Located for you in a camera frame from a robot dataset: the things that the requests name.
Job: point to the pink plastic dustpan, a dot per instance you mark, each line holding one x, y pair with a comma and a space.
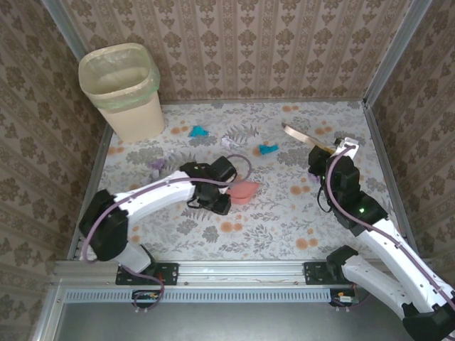
243, 193

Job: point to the beige hand brush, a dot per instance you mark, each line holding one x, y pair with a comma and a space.
295, 131

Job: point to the teal paper scrap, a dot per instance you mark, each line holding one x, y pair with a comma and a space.
266, 149
197, 132

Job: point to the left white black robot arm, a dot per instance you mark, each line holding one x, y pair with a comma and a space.
153, 193

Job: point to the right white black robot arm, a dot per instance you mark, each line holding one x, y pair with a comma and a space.
387, 255

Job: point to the white crumpled paper scrap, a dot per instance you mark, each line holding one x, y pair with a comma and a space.
230, 143

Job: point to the beige plastic waste bin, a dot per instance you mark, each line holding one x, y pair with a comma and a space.
135, 120

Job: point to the small connector board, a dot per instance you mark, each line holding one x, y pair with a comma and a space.
145, 296
345, 298

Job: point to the green translucent bin liner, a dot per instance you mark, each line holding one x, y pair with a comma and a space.
149, 89

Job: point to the grey steel panel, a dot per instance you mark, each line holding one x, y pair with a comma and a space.
231, 323

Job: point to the aluminium table side rail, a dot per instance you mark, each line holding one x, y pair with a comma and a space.
97, 170
387, 170

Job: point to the aluminium mounting rail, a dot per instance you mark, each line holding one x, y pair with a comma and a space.
241, 271

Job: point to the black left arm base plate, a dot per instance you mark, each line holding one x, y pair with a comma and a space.
170, 273

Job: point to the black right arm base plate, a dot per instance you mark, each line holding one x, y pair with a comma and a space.
313, 273

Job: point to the aluminium frame post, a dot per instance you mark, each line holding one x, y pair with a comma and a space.
398, 49
64, 25

